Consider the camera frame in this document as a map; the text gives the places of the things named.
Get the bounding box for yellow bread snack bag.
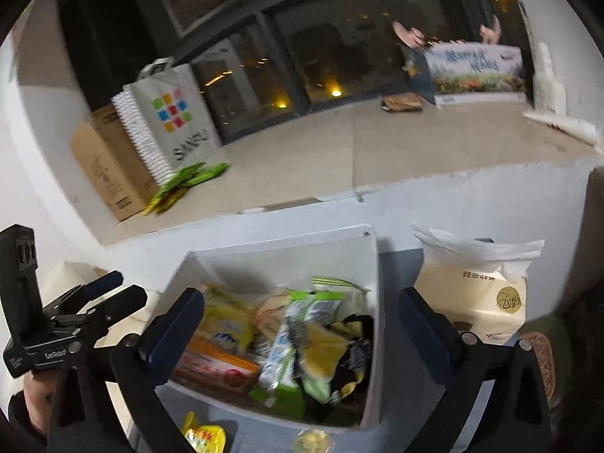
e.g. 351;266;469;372
196;284;254;355

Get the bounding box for jelly cup with cartoon lid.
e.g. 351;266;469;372
292;430;334;453

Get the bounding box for tall pale rice cracker bag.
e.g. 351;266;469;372
311;276;370;320

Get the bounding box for person's left hand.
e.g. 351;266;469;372
23;370;59;430

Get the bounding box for brown cardboard box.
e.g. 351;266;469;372
71;104;158;222

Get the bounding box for round crackers clear bag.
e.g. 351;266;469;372
254;291;292;344

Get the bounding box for rolled white paper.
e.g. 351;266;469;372
522;109;600;147

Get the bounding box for yellow tissue pack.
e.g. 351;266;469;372
413;223;545;345

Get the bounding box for olive green triangular packet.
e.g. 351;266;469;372
296;322;350;404

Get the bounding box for black yellow snack packet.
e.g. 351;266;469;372
330;314;375;409

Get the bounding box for green wafer snack pack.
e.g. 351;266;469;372
249;290;341;420

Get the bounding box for printed landscape tissue box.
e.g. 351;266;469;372
403;43;526;108

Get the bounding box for cream sofa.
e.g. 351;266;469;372
41;261;160;347

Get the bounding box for yellow small snack packet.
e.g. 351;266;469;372
181;411;226;453

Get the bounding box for white open storage box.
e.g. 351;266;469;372
156;225;385;433

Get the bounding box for orange white cracker bag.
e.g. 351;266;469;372
174;336;260;394

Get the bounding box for white SANFU shopping bag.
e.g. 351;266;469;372
112;57;221;185

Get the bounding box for white spray bottle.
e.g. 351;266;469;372
533;42;566;116

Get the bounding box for brown wrapper on sill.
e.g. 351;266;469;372
381;92;423;114

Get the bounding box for green snack packets on sill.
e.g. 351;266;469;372
142;163;229;216

